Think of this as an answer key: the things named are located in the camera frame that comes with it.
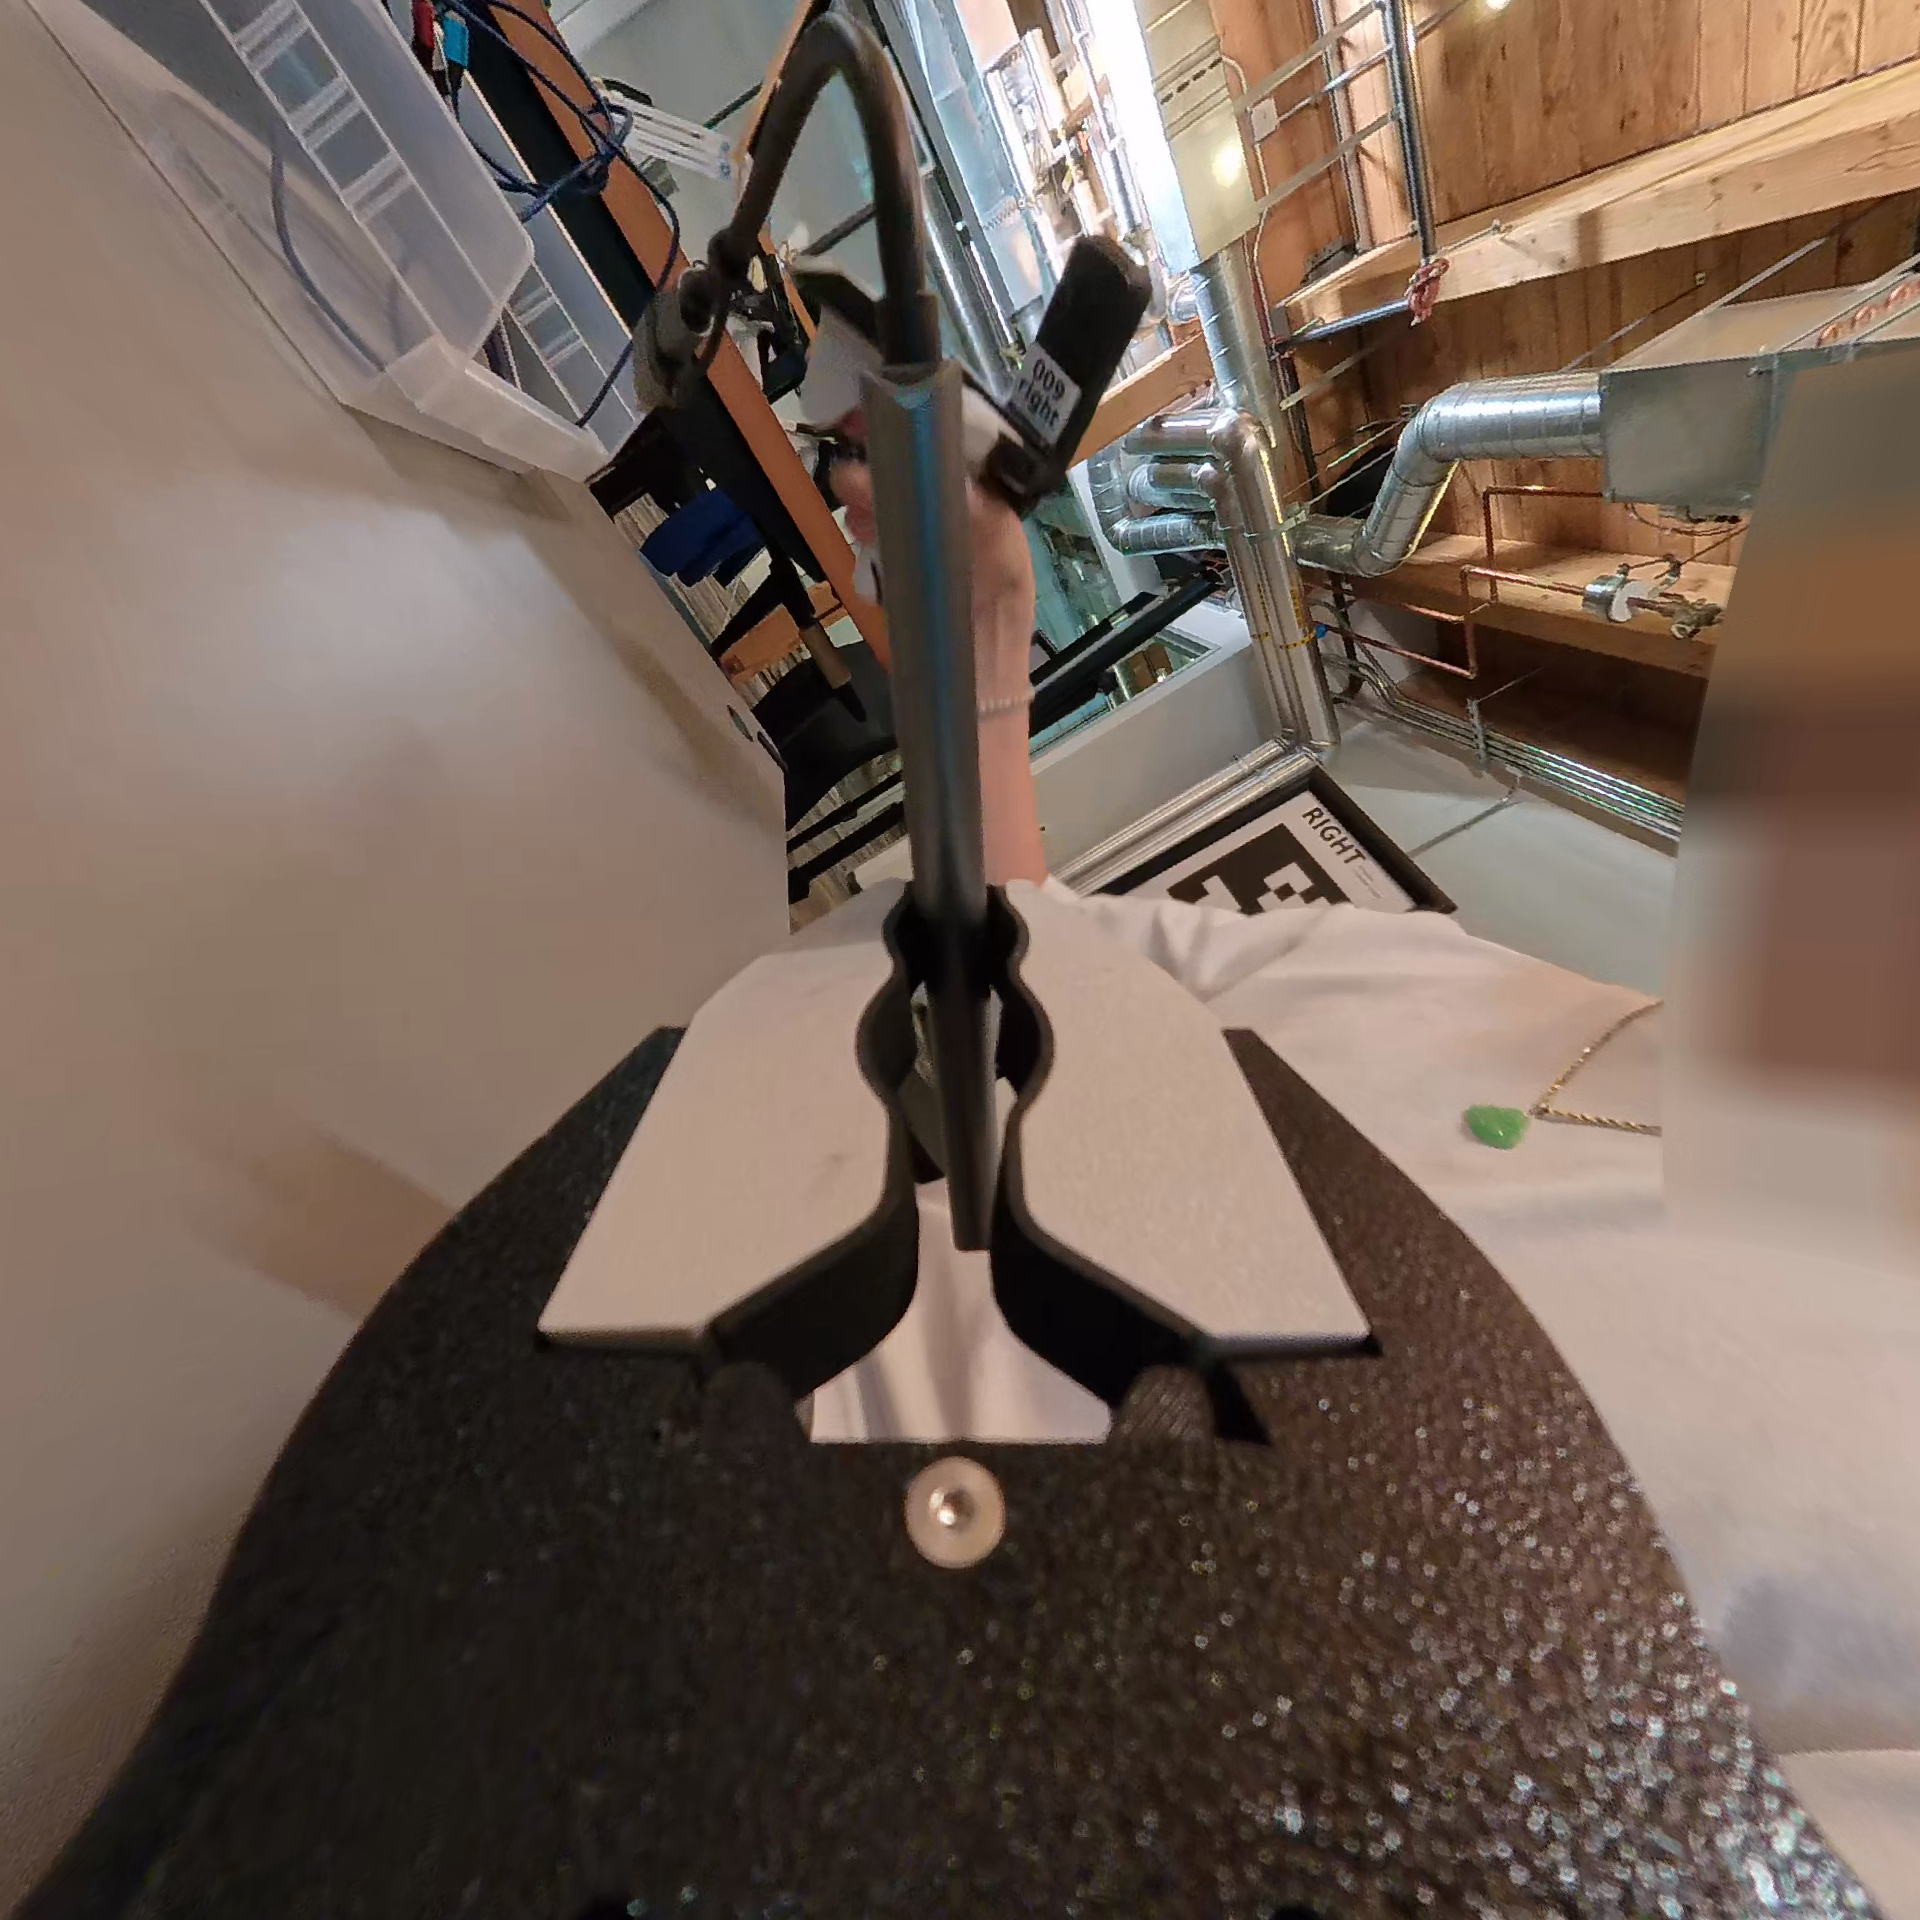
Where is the black braided hub cable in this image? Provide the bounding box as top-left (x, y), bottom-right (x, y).
top-left (630, 6), bottom-right (940, 419)

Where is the blue black cable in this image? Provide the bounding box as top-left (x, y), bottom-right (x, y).
top-left (267, 0), bottom-right (643, 424)

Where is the person's right hand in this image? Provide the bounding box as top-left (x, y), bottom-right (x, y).
top-left (829, 450), bottom-right (1042, 708)

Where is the black framed marker sign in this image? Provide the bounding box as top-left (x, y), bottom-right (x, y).
top-left (1093, 771), bottom-right (1459, 919)

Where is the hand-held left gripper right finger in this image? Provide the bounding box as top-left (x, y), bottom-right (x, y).
top-left (987, 881), bottom-right (1375, 1407)

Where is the wooden pillar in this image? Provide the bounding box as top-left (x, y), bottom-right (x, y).
top-left (1056, 332), bottom-right (1221, 472)

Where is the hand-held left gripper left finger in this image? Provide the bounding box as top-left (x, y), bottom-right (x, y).
top-left (535, 885), bottom-right (925, 1404)

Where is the white t-shirt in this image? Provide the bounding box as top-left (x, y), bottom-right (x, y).
top-left (793, 879), bottom-right (1920, 1920)

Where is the clear plastic bin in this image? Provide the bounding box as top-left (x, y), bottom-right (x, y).
top-left (76, 0), bottom-right (650, 480)

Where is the silver round duct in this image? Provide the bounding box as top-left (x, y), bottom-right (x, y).
top-left (1111, 411), bottom-right (1347, 753)
top-left (1296, 377), bottom-right (1608, 579)

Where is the gold chain necklace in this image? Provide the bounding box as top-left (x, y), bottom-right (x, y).
top-left (1462, 997), bottom-right (1664, 1153)

